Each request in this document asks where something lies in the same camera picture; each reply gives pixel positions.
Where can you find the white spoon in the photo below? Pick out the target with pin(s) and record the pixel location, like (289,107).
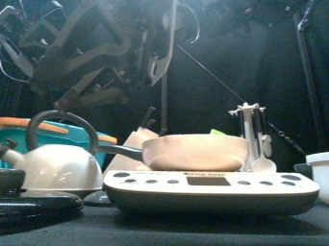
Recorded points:
(264,165)

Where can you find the white slotted utensil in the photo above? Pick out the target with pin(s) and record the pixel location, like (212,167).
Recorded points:
(267,145)

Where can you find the teal bin with orange rim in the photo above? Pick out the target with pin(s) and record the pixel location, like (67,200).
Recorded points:
(79,137)

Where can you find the dark metal frame post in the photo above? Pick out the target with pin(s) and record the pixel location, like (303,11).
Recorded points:
(307,80)

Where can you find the cream knife block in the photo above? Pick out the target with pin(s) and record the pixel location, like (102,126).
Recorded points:
(127,160)

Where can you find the black pan lid with knob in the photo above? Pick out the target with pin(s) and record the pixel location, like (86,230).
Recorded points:
(39,205)

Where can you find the white toy induction cooktop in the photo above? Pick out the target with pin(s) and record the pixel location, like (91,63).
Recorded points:
(205,198)

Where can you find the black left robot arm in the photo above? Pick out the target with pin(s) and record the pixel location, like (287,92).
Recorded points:
(26,35)

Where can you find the white utensil rack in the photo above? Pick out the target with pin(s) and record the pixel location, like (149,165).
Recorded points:
(248,128)

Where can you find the green toy piece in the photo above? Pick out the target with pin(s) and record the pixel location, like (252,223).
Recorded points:
(217,132)

